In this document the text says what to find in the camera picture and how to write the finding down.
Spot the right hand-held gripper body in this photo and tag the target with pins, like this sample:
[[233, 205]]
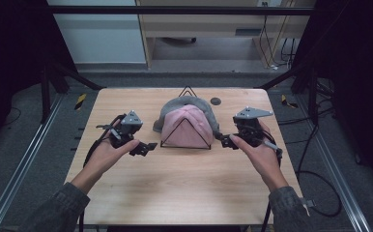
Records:
[[250, 129]]

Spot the gray knit beanie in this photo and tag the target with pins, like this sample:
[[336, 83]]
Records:
[[181, 101]]

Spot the white cabinet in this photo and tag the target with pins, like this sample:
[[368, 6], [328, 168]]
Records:
[[100, 38]]

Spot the yellow black striped tape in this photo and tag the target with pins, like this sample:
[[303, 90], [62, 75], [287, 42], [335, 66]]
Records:
[[80, 101]]

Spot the black frame stand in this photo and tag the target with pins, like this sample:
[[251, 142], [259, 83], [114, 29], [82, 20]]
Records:
[[312, 93], [46, 93]]

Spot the dark curtain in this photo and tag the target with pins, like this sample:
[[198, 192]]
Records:
[[358, 80], [10, 64]]

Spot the pink knit beanie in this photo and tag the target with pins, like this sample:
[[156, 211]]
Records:
[[187, 129]]

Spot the light wooden desk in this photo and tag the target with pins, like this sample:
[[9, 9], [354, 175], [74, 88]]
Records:
[[200, 27]]

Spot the person's right hand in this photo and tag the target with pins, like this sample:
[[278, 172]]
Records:
[[262, 159]]

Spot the gray metal table clamp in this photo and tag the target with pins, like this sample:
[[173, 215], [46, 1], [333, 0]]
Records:
[[308, 203]]

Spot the person's left hand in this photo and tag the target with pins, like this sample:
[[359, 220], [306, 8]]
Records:
[[109, 159]]

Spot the round gray table grommet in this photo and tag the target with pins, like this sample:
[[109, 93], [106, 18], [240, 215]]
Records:
[[215, 101]]

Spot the black horizontal frame bar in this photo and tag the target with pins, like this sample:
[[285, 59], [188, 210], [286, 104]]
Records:
[[175, 10]]

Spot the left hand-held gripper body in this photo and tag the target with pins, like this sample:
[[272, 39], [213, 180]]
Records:
[[128, 127]]

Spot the aluminium floor rail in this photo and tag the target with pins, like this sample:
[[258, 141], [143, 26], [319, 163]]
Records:
[[332, 161], [20, 167]]

